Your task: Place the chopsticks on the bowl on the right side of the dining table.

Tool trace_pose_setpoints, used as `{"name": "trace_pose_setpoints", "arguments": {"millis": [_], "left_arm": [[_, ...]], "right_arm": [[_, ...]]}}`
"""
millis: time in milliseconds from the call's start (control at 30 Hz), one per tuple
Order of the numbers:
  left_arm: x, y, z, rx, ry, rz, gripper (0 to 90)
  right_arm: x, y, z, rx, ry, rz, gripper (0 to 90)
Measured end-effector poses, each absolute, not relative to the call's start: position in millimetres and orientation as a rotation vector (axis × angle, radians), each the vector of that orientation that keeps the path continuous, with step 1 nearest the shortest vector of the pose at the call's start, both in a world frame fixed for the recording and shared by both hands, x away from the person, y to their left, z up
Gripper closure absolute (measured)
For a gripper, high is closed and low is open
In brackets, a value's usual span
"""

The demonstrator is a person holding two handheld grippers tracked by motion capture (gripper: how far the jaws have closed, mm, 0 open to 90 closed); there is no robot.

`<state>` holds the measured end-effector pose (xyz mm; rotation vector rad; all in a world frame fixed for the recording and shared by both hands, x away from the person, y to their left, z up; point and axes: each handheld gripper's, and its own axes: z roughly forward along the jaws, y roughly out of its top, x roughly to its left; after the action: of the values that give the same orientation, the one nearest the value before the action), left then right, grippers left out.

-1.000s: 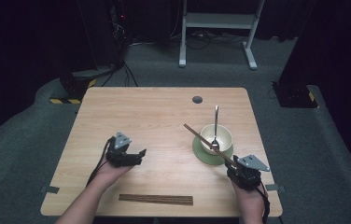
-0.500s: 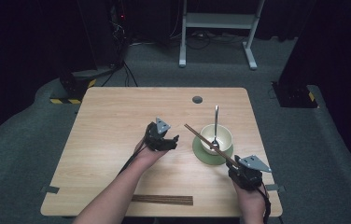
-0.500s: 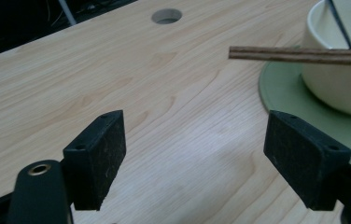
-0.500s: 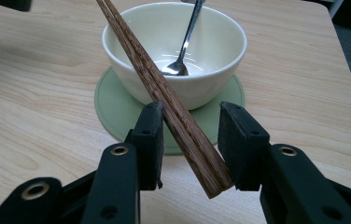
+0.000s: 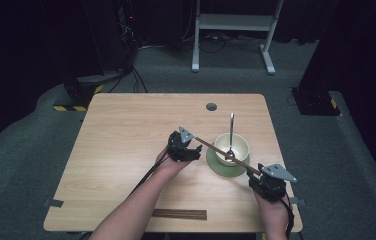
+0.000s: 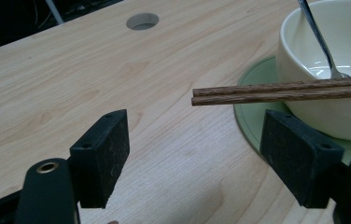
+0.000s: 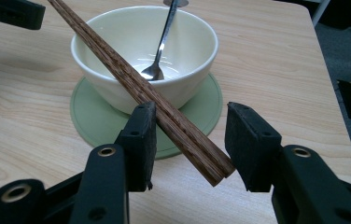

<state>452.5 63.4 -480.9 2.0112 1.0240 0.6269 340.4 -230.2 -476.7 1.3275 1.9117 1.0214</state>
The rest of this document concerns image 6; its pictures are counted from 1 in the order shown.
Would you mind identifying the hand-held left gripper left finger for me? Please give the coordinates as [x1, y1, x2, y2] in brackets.
[69, 108, 131, 210]

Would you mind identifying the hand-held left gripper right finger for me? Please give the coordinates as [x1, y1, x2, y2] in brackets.
[259, 108, 345, 209]

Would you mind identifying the single brown chopstick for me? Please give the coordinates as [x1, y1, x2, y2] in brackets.
[190, 84, 351, 107]
[192, 75, 351, 98]

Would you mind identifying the cream ceramic bowl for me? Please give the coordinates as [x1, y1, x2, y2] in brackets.
[275, 0, 351, 145]

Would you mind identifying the green round saucer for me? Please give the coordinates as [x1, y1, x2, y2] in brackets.
[232, 55, 351, 166]

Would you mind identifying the metal spoon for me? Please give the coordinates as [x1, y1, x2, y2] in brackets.
[297, 0, 351, 102]

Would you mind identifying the white metal stand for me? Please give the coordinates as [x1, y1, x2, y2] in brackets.
[44, 0, 66, 25]

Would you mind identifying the round grey cable grommet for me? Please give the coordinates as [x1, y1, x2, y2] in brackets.
[125, 12, 161, 32]

